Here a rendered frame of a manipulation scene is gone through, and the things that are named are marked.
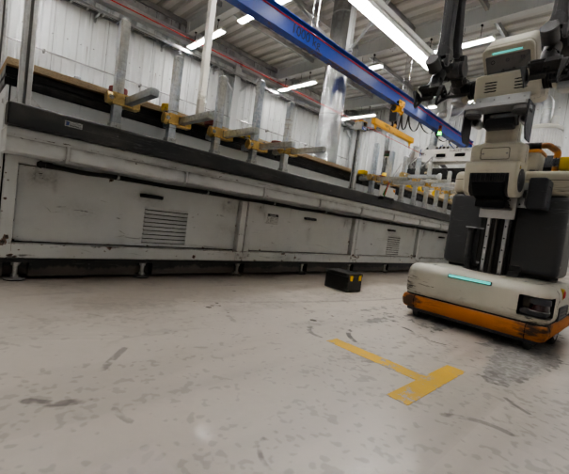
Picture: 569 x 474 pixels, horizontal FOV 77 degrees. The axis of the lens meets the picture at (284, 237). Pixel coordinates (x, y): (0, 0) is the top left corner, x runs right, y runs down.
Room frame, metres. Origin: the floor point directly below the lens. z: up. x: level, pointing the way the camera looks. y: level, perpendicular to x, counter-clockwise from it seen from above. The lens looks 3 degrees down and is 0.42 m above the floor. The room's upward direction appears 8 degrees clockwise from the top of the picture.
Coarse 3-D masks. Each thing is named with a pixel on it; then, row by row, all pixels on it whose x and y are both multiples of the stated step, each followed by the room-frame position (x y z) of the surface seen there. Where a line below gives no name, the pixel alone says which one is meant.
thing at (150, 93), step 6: (144, 90) 1.39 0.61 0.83; (150, 90) 1.35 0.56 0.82; (156, 90) 1.36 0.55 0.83; (132, 96) 1.48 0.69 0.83; (138, 96) 1.43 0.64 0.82; (144, 96) 1.39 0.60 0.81; (150, 96) 1.37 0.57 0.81; (156, 96) 1.36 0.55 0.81; (126, 102) 1.52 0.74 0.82; (132, 102) 1.48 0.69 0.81; (138, 102) 1.47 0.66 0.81; (144, 102) 1.46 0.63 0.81
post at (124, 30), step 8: (120, 24) 1.52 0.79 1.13; (128, 24) 1.53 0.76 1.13; (120, 32) 1.51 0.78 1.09; (128, 32) 1.53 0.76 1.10; (120, 40) 1.51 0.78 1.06; (128, 40) 1.53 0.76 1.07; (120, 48) 1.51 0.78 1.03; (128, 48) 1.53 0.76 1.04; (120, 56) 1.51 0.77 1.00; (120, 64) 1.52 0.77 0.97; (120, 72) 1.52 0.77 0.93; (120, 80) 1.52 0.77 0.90; (120, 88) 1.52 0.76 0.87; (112, 104) 1.52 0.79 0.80; (112, 112) 1.51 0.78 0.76; (120, 112) 1.53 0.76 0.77; (112, 120) 1.51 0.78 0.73
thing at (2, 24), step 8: (0, 0) 2.07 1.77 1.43; (8, 0) 2.09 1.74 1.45; (0, 8) 2.07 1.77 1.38; (0, 16) 2.07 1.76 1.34; (0, 24) 2.07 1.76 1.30; (0, 32) 2.07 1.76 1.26; (0, 40) 2.08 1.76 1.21; (0, 48) 2.09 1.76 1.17; (0, 56) 2.09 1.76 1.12; (0, 64) 2.08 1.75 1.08
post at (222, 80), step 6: (222, 78) 1.86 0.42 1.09; (222, 84) 1.86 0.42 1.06; (222, 90) 1.87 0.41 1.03; (216, 96) 1.88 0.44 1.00; (222, 96) 1.87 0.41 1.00; (216, 102) 1.87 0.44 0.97; (222, 102) 1.87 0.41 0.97; (216, 108) 1.87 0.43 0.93; (222, 108) 1.87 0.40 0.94; (216, 114) 1.86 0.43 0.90; (222, 114) 1.88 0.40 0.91; (216, 120) 1.86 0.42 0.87; (222, 120) 1.88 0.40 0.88; (216, 126) 1.86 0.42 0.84; (216, 138) 1.87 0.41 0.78; (216, 144) 1.87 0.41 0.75
